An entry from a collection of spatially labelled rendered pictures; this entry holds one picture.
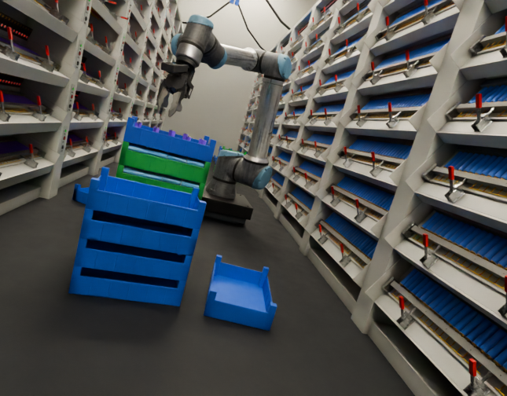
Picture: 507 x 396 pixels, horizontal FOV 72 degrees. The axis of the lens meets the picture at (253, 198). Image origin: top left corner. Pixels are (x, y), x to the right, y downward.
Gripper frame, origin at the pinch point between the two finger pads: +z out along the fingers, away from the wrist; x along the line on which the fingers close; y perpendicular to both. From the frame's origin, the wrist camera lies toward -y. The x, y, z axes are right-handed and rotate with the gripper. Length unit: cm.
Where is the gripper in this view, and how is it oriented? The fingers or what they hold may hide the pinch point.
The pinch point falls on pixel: (164, 111)
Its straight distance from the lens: 129.1
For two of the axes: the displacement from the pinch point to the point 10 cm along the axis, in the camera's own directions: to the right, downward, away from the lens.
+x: -9.3, -3.0, 2.1
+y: 1.7, 1.5, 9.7
